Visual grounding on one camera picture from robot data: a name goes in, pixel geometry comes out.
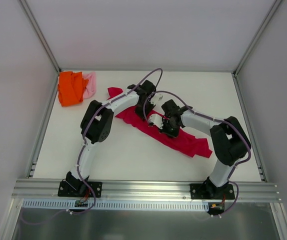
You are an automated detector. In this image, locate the red t shirt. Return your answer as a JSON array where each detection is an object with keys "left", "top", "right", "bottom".
[{"left": 106, "top": 86, "right": 214, "bottom": 160}]

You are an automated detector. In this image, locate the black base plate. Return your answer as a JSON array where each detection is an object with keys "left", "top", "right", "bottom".
[
  {"left": 57, "top": 180, "right": 103, "bottom": 198},
  {"left": 189, "top": 183, "right": 236, "bottom": 200}
]

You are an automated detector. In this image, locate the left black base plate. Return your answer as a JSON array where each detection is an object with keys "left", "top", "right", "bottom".
[{"left": 57, "top": 180, "right": 103, "bottom": 198}]

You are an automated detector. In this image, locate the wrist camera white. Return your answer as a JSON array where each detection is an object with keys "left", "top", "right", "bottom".
[
  {"left": 148, "top": 113, "right": 164, "bottom": 129},
  {"left": 149, "top": 93, "right": 163, "bottom": 106}
]

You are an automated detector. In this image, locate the pink t shirt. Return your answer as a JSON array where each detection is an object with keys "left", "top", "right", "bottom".
[{"left": 82, "top": 71, "right": 97, "bottom": 99}]

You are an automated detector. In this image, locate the white slotted cable duct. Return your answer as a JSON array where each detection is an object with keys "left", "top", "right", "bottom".
[{"left": 22, "top": 198, "right": 209, "bottom": 212}]

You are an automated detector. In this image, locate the right aluminium frame post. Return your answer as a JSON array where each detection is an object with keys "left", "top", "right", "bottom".
[{"left": 232, "top": 0, "right": 284, "bottom": 76}]

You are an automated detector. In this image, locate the aluminium frame post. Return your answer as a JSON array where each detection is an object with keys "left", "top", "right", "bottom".
[
  {"left": 232, "top": 0, "right": 284, "bottom": 76},
  {"left": 18, "top": 0, "right": 62, "bottom": 74}
]

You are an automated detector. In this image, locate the left aluminium frame post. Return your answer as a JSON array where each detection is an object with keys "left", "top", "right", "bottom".
[{"left": 18, "top": 0, "right": 62, "bottom": 74}]

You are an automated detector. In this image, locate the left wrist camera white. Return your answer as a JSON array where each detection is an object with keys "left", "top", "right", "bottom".
[{"left": 149, "top": 93, "right": 163, "bottom": 106}]

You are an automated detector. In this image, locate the orange t shirt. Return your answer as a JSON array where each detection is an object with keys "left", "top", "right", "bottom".
[{"left": 57, "top": 71, "right": 85, "bottom": 107}]

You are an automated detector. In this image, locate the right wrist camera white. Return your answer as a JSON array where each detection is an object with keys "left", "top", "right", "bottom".
[{"left": 148, "top": 113, "right": 164, "bottom": 129}]

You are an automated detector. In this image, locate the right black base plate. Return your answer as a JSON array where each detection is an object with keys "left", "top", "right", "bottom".
[{"left": 189, "top": 183, "right": 236, "bottom": 200}]

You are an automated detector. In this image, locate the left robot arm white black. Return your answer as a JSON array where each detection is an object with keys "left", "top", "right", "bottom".
[{"left": 58, "top": 80, "right": 157, "bottom": 197}]

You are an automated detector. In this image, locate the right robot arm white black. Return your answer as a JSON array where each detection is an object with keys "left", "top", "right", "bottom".
[{"left": 159, "top": 99, "right": 251, "bottom": 199}]

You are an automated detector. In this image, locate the aluminium mounting rail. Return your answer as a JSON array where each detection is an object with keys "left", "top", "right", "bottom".
[{"left": 11, "top": 178, "right": 282, "bottom": 203}]

